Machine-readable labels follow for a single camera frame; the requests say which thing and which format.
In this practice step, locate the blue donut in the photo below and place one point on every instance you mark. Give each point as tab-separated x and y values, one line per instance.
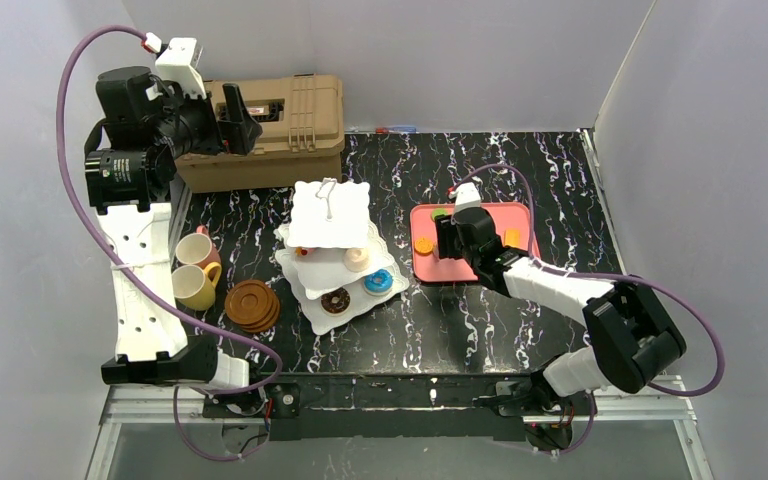
378	283

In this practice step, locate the pink mug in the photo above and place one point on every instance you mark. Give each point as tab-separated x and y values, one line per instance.
197	248

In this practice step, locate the orange biscuit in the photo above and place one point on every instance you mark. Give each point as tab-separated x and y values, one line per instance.
512	238

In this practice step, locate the aluminium frame rail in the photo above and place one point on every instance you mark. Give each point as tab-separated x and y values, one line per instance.
301	396

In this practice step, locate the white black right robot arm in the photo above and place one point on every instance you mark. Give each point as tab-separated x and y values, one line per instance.
632	337

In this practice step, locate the pink serving tray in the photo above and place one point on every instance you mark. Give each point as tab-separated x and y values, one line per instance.
511	220

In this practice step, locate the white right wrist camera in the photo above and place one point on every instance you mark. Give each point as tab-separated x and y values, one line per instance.
465	196

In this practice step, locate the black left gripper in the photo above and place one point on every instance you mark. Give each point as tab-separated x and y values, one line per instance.
226	124

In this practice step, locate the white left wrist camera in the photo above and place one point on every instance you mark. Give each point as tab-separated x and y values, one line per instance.
178	63

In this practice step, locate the yellow mug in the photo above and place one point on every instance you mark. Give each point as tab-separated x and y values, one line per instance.
195	286

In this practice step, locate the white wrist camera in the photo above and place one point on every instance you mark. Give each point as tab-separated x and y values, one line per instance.
178	63
465	196

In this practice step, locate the white round cake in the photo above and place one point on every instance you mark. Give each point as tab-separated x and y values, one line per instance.
356	259

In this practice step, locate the tan plastic tool case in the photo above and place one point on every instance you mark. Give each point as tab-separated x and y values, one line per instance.
303	137

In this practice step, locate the green round macaron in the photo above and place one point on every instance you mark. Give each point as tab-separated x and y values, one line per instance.
437	213

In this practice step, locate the pink cake slice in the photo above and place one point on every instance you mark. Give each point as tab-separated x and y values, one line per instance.
303	251

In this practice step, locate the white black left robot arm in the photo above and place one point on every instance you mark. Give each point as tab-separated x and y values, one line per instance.
129	166

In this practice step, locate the chocolate donut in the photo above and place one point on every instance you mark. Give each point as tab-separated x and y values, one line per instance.
336	302

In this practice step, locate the round orange waffle cookie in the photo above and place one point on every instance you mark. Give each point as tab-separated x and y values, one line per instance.
424	246

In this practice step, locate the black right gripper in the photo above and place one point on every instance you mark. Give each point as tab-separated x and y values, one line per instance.
448	240

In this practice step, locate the white three-tier cake stand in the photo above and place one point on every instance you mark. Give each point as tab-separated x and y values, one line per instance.
333	216

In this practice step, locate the stack of brown wooden coasters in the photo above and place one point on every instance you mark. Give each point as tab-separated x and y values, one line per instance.
253	306

